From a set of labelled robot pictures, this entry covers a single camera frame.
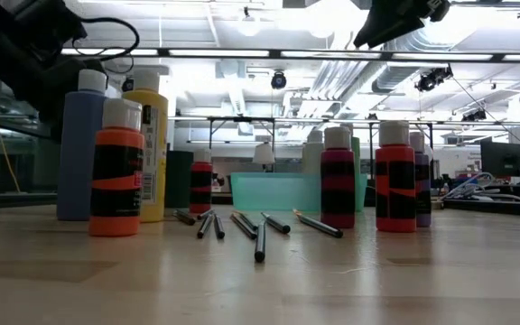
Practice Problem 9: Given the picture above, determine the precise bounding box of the black computer monitor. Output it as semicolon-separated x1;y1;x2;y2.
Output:
479;140;520;179

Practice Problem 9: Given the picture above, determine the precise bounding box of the large green paint bottle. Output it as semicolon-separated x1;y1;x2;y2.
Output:
351;135;362;176

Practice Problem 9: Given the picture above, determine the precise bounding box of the black overhead frame bar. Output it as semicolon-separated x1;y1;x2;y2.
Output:
60;47;520;63

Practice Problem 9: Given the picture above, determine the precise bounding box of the translucent teal plastic bin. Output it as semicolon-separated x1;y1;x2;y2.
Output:
229;172;368;212

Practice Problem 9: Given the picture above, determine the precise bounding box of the large white paint bottle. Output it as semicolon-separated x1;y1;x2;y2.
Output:
302;129;325;175

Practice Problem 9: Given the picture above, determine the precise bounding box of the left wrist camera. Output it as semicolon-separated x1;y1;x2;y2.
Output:
18;0;88;45

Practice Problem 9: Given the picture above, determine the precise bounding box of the yellow hanging cable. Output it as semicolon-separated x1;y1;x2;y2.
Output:
0;66;22;193

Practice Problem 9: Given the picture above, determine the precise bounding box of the black left camera cable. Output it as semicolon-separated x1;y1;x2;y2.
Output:
70;16;141;76

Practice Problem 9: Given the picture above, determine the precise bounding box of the white cable bundle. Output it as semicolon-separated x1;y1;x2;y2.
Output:
438;172;520;203

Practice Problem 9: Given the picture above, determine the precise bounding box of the orange flat-tip paintbrush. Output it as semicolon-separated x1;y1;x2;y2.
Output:
292;208;345;239

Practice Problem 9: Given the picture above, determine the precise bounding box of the small magenta paint bottle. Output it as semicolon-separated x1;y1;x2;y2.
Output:
320;125;357;229

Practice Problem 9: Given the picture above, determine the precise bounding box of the small orange paint bottle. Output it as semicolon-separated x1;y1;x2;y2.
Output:
88;97;145;237

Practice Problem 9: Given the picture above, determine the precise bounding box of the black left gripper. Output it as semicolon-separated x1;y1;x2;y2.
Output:
0;43;88;141

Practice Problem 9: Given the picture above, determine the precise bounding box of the large blue paint bottle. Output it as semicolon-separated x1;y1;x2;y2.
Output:
56;69;107;222

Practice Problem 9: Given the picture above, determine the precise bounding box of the orange fan-tip paintbrush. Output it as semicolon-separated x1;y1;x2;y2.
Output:
234;209;260;231

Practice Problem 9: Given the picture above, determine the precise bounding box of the small purple paint bottle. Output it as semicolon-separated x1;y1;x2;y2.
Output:
408;131;433;228

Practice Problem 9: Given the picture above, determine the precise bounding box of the small orange-red paint bottle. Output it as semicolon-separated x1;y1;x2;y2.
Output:
375;120;417;234

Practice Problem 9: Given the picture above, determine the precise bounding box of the dark green plastic cup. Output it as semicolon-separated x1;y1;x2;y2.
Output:
164;150;194;209

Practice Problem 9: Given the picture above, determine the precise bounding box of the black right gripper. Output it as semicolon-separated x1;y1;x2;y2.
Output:
353;0;451;49

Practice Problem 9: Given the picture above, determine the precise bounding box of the large yellow paint bottle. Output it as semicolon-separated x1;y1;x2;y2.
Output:
122;68;170;224

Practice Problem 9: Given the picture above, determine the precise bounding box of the small red paint bottle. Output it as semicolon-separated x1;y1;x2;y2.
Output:
189;148;214;215

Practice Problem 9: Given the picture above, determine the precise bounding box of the black overhead camera rig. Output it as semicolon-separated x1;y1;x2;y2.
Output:
414;64;454;94

